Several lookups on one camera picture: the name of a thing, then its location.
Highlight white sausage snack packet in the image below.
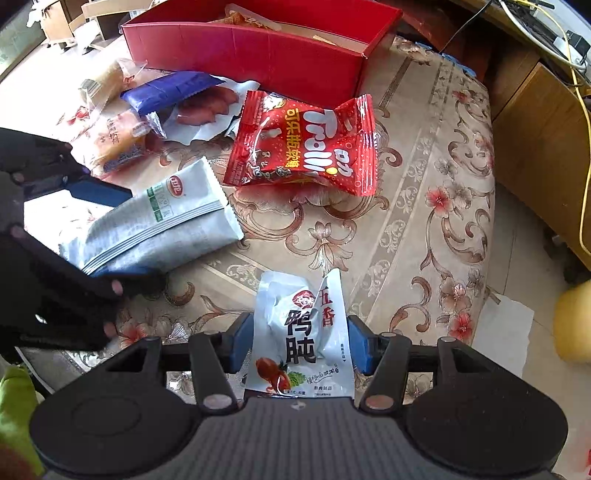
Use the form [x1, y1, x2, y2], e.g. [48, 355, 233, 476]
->
[163, 80, 262, 142]

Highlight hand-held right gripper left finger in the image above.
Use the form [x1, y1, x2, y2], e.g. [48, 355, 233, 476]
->
[95, 313, 254, 412]

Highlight yellow cable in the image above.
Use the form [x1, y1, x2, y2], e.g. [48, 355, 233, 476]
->
[503, 0, 591, 256]

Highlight cardboard boxes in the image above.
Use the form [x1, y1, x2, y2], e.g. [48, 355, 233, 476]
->
[41, 0, 122, 51]

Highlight orange snack packet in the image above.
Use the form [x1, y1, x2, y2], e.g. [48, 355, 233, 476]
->
[207, 3, 282, 31]

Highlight blue snack packet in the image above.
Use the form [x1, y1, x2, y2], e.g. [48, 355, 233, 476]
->
[120, 71, 227, 117]

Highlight floral tablecloth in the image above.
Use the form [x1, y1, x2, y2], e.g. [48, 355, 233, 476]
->
[0, 34, 497, 402]

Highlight white and green snack packet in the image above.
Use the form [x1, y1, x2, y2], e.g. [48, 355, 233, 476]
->
[60, 156, 245, 278]

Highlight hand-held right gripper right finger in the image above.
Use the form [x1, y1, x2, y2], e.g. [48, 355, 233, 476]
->
[346, 315, 504, 412]

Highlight green cloth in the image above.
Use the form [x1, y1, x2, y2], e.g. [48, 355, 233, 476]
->
[0, 364, 45, 477]

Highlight white paper sheet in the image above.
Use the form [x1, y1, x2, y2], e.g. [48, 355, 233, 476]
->
[472, 294, 535, 380]

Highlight round pastry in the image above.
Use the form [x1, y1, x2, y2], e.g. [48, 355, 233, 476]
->
[73, 110, 154, 174]

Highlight yellow stool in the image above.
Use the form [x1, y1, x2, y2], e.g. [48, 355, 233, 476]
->
[553, 279, 591, 366]

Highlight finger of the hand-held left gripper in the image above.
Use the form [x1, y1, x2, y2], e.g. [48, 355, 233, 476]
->
[0, 227, 163, 352]
[0, 128, 133, 209]

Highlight yellow cake in clear wrapper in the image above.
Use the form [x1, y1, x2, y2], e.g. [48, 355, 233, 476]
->
[78, 58, 148, 110]

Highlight wooden desk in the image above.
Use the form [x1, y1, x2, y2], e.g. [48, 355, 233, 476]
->
[462, 0, 591, 90]

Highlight red cardboard box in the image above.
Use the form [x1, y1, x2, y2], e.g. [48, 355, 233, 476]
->
[120, 0, 403, 100]

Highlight red gummy candy packet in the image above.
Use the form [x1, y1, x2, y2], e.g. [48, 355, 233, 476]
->
[223, 89, 376, 198]

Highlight white duck snack packet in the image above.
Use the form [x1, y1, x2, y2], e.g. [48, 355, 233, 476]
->
[244, 269, 356, 399]

